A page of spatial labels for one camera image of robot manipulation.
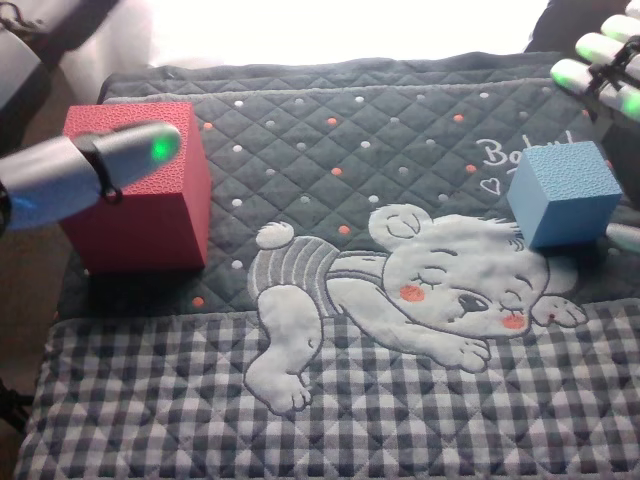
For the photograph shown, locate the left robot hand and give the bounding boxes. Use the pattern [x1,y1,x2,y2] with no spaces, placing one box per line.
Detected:
[0,121,182,234]

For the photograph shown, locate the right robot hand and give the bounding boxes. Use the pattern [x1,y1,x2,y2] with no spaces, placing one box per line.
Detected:
[549,0,640,251]

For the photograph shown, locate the blue foam cube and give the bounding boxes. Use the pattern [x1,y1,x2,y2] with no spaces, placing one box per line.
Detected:
[506,140,624,250]

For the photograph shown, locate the red foam cube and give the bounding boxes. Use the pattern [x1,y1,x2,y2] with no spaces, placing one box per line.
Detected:
[59,102,212,275]

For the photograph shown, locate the black stand leg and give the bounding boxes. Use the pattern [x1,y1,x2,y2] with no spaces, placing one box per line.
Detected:
[0,377,34,436]

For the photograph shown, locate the grey quilt with bear print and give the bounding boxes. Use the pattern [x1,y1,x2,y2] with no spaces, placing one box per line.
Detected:
[12,49,640,480]

